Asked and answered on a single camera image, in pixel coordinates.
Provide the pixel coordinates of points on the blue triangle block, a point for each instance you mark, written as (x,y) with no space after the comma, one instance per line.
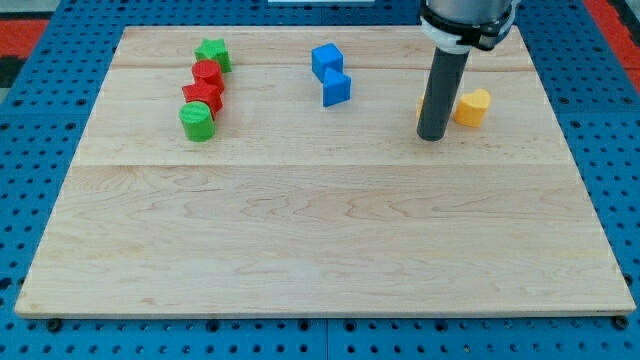
(336,87)

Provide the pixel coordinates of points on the yellow hexagon block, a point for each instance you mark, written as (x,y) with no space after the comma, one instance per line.
(419,107)

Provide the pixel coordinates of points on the wooden board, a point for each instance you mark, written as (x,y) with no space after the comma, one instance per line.
(293,209)

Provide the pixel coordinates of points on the blue cube block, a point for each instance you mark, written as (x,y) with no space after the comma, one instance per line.
(324,57)

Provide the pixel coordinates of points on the green cylinder block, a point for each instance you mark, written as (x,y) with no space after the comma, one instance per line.
(197,121)

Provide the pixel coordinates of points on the red cylinder block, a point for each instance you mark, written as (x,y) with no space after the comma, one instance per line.
(209,72)

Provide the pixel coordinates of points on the red star block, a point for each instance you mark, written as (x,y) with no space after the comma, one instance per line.
(206,93)

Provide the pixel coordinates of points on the yellow heart block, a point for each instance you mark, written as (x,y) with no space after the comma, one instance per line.
(472,108)

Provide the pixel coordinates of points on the green star block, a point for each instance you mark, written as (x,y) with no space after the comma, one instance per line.
(214,49)

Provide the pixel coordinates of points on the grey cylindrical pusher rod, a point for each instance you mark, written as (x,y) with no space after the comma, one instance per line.
(440,93)

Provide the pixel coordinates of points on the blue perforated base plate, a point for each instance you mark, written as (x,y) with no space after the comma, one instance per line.
(587,66)

